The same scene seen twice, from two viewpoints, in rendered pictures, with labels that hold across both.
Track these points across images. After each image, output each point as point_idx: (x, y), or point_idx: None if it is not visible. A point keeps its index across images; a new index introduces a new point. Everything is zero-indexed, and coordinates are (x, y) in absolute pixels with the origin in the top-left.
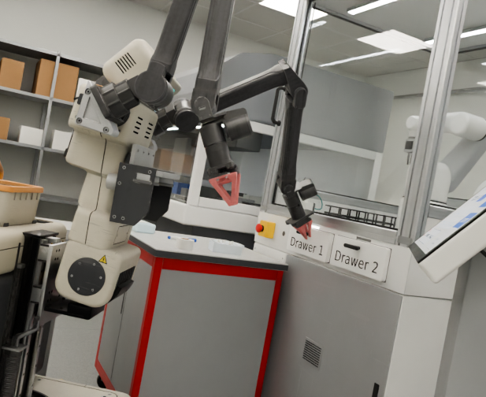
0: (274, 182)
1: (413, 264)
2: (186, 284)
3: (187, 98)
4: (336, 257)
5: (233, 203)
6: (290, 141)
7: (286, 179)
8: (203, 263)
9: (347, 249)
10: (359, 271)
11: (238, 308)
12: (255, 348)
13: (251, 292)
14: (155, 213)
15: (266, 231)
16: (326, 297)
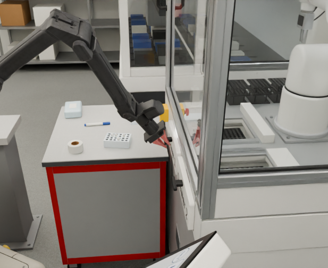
0: (168, 67)
1: (204, 231)
2: (77, 181)
3: None
4: (178, 177)
5: None
6: (103, 82)
7: (120, 109)
8: (87, 165)
9: (180, 177)
10: (183, 206)
11: (129, 191)
12: (152, 215)
13: (139, 179)
14: None
15: (160, 117)
16: (180, 203)
